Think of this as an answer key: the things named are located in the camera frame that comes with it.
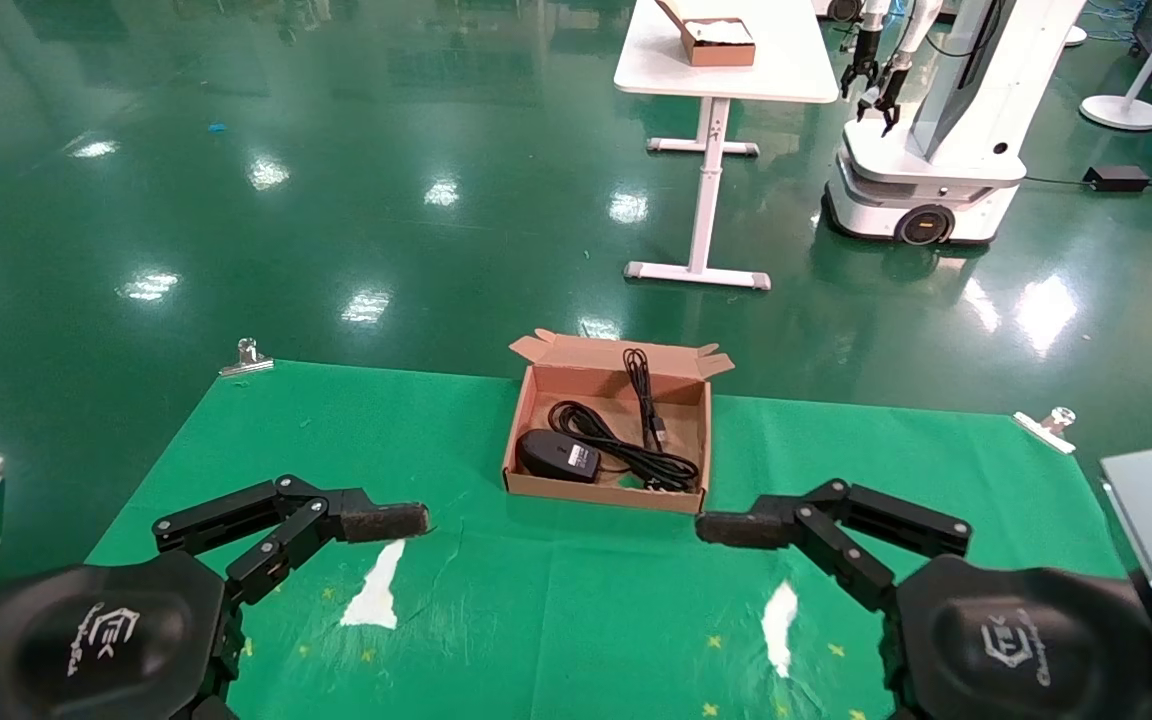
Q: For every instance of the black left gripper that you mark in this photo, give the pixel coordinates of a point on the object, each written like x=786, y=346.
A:
x=86, y=640

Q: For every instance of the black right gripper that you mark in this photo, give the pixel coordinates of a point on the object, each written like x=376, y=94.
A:
x=1016, y=640

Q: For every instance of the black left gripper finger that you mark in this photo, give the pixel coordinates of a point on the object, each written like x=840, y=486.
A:
x=386, y=522

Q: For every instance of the open brown cardboard box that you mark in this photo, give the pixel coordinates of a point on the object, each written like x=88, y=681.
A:
x=576, y=385

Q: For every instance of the brown box on white table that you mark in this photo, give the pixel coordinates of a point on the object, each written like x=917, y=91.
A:
x=721, y=52

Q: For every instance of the black power adapter brick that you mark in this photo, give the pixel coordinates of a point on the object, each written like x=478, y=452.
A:
x=551, y=455

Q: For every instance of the silver metal binder clip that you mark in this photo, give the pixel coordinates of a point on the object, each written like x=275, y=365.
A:
x=248, y=358
x=1041, y=430

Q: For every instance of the green table cloth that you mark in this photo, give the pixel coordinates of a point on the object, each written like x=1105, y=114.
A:
x=586, y=600

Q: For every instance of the white wheeled background robot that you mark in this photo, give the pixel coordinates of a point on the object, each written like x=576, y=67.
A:
x=966, y=130

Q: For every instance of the background robot black gripper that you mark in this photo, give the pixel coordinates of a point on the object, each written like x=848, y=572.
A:
x=891, y=95
x=866, y=58

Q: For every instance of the white background table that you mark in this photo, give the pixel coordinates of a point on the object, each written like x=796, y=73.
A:
x=786, y=60

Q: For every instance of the black floor power brick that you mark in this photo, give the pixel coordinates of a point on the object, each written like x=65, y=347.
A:
x=1118, y=178

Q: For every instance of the white packing material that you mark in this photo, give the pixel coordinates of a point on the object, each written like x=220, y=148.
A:
x=718, y=30

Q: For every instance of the white round floor stand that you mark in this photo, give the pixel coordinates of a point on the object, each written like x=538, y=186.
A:
x=1123, y=112

